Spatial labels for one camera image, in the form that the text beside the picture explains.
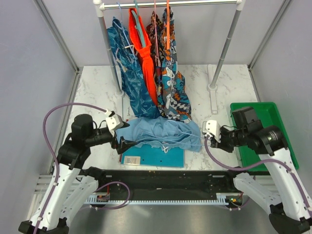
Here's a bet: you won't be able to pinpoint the light blue shorts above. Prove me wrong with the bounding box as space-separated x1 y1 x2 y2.
114 116 202 154

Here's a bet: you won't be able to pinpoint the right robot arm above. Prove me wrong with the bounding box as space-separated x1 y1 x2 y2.
203 107 312 234

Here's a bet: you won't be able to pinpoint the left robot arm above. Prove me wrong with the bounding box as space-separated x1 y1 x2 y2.
19 112 136 234

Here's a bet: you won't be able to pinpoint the blue patterned shorts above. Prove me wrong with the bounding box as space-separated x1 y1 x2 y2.
107 17 160 118

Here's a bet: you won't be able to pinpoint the colourful cartoon print shorts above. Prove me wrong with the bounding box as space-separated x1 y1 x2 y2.
159 8 192 123

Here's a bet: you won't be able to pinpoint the orange shorts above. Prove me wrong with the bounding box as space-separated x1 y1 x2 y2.
129 8 157 105

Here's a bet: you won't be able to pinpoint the blue plastic hanger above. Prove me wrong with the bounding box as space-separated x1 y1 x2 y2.
117 2 137 56

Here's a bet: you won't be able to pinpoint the pink plastic hanger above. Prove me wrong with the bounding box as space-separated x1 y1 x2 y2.
150 1 160 65

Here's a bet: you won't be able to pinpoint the teal plastic hanger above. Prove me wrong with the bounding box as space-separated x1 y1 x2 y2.
131 0 146 48

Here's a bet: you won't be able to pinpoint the dark comic print shorts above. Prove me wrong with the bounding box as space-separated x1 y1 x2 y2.
146 11 165 111

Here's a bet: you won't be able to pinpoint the orange plastic hanger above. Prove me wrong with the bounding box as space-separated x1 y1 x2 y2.
162 0 170 50

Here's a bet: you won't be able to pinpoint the teal folder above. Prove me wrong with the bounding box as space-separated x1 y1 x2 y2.
119 144 184 168

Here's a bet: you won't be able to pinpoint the green plastic bin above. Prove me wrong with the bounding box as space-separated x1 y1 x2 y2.
230 101 300 170

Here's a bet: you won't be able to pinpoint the white metal clothes rack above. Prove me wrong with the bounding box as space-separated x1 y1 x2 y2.
93 0 246 114

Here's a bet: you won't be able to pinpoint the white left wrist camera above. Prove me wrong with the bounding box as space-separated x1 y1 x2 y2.
105 110 124 136

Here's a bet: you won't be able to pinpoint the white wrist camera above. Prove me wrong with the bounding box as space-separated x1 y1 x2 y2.
105 110 124 136
202 120 221 143

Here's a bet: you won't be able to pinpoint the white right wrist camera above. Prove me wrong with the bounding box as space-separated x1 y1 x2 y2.
202 120 221 143

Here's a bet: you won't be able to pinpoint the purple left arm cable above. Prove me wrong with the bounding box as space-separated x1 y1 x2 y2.
33 102 109 234

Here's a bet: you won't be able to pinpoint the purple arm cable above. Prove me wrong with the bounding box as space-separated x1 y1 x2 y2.
33 102 109 234
204 136 312 212

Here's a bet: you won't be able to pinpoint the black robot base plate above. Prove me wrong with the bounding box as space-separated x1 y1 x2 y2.
78 167 256 202

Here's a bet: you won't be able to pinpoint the light blue cable duct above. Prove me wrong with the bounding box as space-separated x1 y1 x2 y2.
84 194 229 206

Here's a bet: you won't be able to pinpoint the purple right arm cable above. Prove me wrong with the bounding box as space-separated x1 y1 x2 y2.
204 136 312 212

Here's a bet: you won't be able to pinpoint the left aluminium frame post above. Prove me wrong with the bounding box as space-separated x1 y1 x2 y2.
33 0 80 75

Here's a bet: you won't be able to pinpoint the aluminium frame post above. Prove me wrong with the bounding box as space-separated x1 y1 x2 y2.
247 0 293 71
33 0 80 75

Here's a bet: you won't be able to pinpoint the right aluminium frame post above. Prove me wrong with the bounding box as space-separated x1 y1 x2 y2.
247 0 293 71

